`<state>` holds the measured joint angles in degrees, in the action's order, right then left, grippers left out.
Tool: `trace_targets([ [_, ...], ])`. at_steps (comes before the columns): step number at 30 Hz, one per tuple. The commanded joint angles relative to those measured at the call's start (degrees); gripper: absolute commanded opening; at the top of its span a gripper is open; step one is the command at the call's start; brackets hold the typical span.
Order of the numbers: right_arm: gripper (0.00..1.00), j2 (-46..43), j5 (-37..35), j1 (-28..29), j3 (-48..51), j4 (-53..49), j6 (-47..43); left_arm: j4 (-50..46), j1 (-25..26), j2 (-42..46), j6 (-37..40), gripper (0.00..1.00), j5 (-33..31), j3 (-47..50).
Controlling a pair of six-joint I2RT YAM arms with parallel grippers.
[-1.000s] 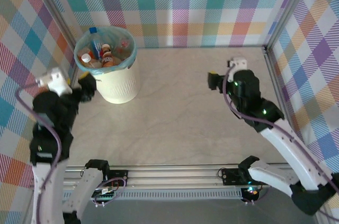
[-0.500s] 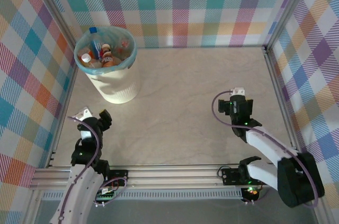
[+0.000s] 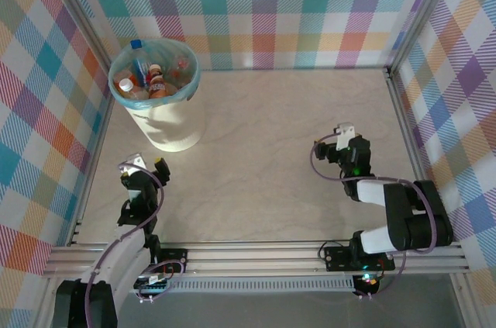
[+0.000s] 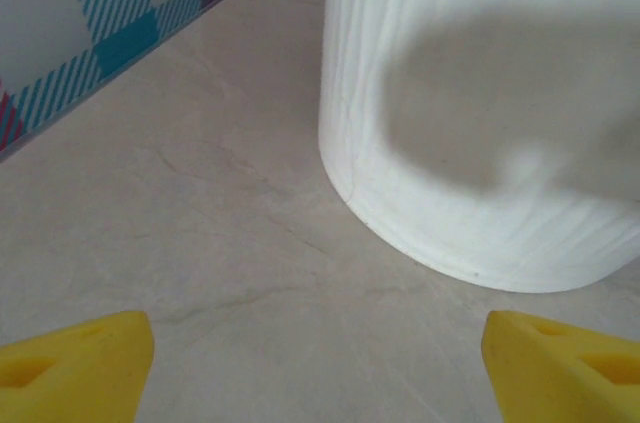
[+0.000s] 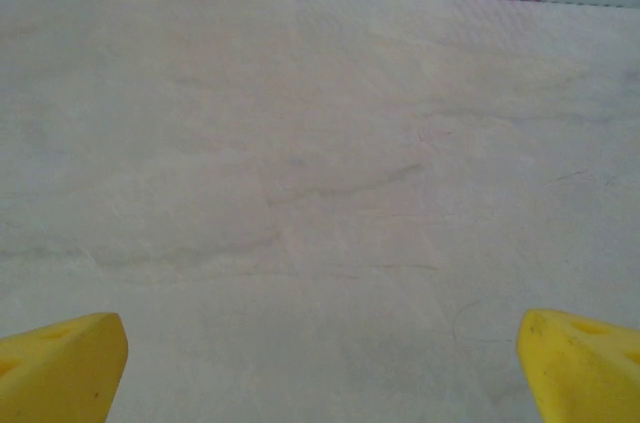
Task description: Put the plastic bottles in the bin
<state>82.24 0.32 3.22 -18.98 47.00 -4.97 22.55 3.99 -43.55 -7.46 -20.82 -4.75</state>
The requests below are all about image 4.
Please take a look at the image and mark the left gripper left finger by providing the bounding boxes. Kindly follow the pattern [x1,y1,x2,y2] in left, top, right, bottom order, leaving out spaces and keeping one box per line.
[0,310,155,423]

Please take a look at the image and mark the white cylindrical waste bin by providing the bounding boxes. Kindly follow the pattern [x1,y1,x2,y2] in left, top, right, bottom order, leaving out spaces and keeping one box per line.
[317,0,640,294]

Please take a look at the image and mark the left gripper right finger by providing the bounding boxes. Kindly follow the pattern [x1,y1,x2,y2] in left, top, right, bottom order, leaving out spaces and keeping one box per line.
[481,310,640,423]

